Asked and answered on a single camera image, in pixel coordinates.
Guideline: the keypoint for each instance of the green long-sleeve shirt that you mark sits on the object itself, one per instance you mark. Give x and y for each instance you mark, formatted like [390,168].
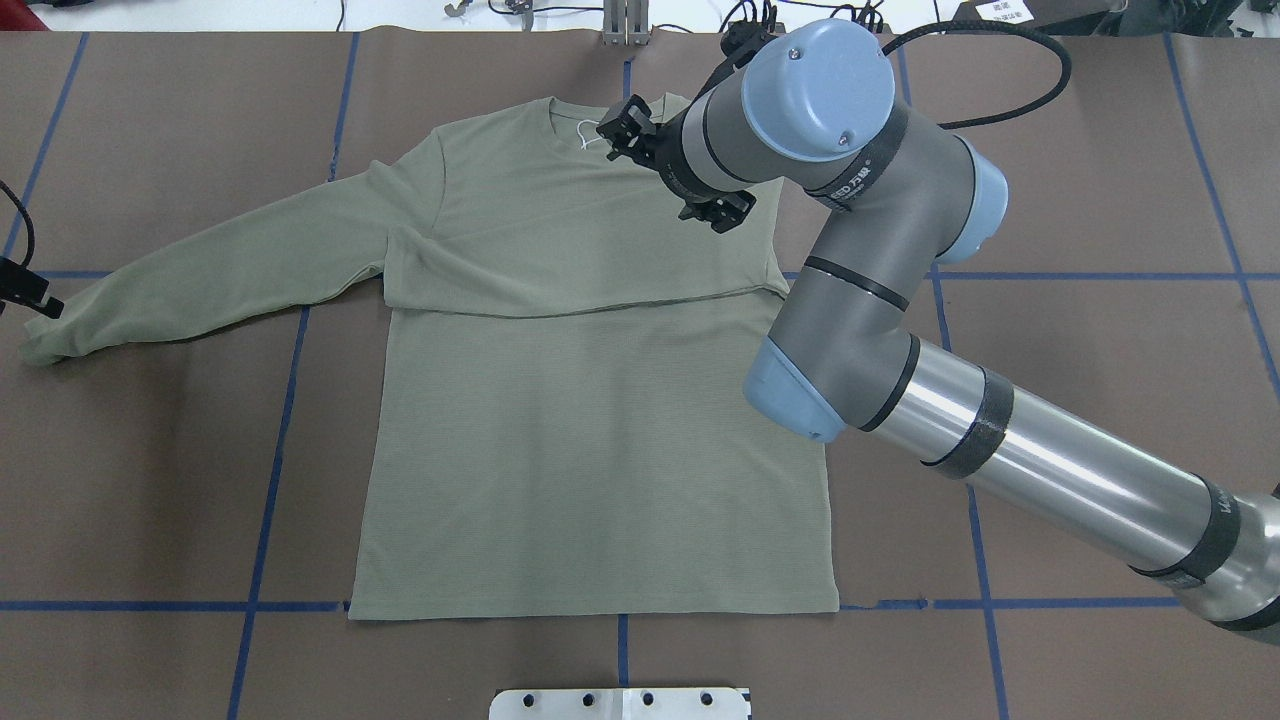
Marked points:
[562,427]

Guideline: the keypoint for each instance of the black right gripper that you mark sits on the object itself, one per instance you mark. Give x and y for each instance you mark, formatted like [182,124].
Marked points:
[664,152]

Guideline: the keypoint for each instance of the aluminium frame post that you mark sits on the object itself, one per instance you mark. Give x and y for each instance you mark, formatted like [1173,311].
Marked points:
[626,23]

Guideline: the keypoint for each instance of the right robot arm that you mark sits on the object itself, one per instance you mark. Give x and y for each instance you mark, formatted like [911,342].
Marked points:
[819,106]

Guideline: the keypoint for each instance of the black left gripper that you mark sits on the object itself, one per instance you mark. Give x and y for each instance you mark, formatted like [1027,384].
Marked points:
[22,285]

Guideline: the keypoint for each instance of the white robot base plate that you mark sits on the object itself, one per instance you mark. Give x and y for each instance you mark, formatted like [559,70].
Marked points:
[623,703]

